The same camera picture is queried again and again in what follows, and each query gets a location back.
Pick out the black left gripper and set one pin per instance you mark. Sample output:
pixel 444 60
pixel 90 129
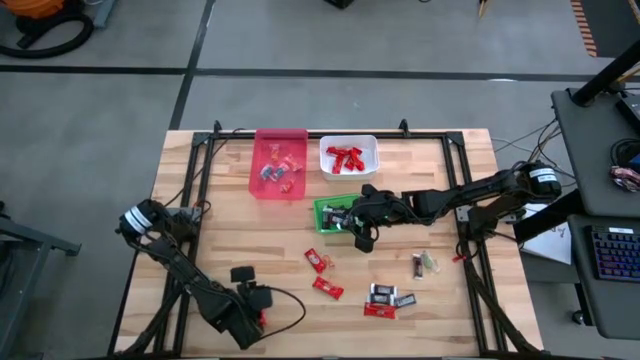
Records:
pixel 255 297

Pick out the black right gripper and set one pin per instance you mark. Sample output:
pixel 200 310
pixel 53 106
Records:
pixel 385 210

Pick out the red KitKat bar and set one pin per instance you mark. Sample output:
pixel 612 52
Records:
pixel 327 288
pixel 332 151
pixel 353 151
pixel 261 318
pixel 315 260
pixel 350 164
pixel 379 311
pixel 359 162
pixel 338 164

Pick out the red candy clear wrapper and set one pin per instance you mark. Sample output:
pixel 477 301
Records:
pixel 293 162
pixel 286 186

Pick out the teal candy clear wrapper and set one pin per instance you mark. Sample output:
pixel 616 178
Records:
pixel 265 173
pixel 280 171

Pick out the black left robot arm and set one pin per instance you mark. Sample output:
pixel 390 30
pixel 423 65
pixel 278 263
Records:
pixel 190 280

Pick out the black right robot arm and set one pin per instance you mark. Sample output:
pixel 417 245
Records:
pixel 475 192

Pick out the green candy clear wrapper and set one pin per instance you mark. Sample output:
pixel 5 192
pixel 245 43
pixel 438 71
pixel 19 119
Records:
pixel 429 261

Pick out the green plastic basket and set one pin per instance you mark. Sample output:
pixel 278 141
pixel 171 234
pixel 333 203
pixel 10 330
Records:
pixel 318 217

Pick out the white plastic bin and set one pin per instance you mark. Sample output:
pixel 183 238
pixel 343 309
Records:
pixel 350 140

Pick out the pink translucent plastic bin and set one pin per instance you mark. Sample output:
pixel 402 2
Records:
pixel 277 135

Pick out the white paper sheet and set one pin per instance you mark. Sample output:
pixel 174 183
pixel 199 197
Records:
pixel 550 242

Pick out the dark grey desk top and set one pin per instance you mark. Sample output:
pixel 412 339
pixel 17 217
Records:
pixel 590 150

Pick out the black caster wheel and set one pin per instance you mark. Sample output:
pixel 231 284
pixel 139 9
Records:
pixel 578 318

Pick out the wooden leg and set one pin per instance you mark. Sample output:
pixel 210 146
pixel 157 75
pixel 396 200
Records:
pixel 484 7

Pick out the grey metal cart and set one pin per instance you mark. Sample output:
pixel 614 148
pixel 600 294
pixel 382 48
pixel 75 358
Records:
pixel 20 300

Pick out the backlit computer keyboard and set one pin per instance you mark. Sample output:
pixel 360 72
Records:
pixel 617 255

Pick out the pink white patterned object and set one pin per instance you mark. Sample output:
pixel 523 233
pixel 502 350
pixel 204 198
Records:
pixel 625 179

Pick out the dark grey side desk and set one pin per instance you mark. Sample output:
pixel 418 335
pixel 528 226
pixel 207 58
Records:
pixel 610 310

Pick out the black metal pole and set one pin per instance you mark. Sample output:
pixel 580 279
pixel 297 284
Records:
pixel 605 75

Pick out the black desk device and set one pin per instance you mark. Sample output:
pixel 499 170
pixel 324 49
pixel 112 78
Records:
pixel 631 112

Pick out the dark floor mat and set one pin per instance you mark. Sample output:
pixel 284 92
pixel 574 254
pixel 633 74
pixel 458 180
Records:
pixel 617 30

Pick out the orange vacuum cleaner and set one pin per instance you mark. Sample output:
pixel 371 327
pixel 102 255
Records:
pixel 30 7

